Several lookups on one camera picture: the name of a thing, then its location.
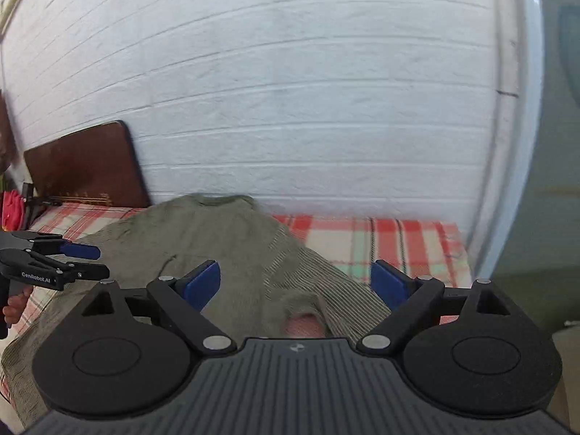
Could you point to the brown wooden headboard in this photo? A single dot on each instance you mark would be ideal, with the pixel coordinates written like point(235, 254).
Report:
point(86, 167)

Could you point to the red plaid bed sheet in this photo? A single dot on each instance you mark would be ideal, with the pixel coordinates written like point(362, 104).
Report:
point(408, 244)

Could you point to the white door frame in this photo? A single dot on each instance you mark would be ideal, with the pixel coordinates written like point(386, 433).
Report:
point(512, 145)

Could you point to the pale green door with drawing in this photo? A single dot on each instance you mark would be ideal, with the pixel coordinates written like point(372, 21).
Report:
point(562, 145)

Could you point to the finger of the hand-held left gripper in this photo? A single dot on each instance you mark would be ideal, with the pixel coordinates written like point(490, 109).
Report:
point(81, 252)
point(86, 272)

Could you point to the person's left hand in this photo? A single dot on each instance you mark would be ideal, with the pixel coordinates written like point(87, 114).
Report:
point(17, 309)

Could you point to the black tripod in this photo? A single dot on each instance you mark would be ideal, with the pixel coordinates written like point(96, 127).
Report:
point(28, 195)

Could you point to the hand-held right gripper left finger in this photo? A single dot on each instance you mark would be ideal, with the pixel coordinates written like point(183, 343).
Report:
point(204, 283)

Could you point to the red bag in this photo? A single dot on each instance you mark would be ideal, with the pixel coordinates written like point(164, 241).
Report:
point(11, 210)

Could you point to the olive patterned garment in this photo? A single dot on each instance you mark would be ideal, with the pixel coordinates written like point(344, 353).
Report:
point(226, 235)

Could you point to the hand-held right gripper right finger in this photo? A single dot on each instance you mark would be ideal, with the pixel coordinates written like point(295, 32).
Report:
point(392, 283)

